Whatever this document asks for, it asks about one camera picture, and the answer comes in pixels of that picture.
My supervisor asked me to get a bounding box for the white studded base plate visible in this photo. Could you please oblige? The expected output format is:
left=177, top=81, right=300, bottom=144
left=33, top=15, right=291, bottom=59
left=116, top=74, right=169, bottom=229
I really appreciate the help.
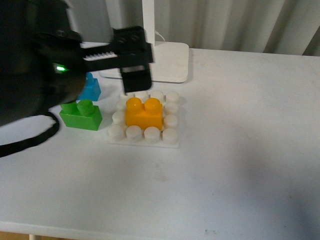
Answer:
left=107, top=90, right=181, bottom=149

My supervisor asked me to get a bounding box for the yellow two-stud block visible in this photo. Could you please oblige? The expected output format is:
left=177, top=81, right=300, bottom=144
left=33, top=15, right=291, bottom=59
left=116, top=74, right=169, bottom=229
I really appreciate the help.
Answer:
left=125, top=97, right=163, bottom=130

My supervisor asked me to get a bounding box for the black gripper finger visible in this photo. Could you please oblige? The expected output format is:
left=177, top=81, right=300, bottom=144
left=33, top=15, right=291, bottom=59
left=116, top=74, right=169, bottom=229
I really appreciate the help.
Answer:
left=82, top=26, right=154, bottom=93

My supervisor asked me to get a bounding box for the white curtain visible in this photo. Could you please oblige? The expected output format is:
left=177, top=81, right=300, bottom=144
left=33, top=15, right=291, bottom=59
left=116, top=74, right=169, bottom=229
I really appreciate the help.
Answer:
left=68, top=0, right=320, bottom=56

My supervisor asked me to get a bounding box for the white lamp cable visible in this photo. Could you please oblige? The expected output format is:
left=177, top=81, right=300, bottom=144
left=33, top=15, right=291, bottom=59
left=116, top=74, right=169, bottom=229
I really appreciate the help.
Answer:
left=154, top=29, right=166, bottom=43

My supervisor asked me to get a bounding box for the green two-stud block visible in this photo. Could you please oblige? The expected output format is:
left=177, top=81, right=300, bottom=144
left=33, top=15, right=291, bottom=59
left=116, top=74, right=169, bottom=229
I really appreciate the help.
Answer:
left=59, top=99, right=103, bottom=131

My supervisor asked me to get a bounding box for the blue three-stud block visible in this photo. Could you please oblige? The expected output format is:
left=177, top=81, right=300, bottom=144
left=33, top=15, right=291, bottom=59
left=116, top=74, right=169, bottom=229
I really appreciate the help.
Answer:
left=77, top=72, right=101, bottom=102

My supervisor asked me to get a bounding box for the white desk lamp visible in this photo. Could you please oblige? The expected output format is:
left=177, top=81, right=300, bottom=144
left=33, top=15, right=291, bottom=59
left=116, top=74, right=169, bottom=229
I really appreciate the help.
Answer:
left=79, top=0, right=190, bottom=84

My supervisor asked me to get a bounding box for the black cable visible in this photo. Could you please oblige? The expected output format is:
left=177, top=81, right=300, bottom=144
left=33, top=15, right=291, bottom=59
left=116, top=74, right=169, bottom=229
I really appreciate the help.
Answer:
left=0, top=111, right=60, bottom=158

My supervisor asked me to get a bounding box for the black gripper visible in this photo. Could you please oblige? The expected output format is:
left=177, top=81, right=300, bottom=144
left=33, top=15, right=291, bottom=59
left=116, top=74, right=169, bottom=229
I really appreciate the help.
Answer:
left=0, top=0, right=86, bottom=125

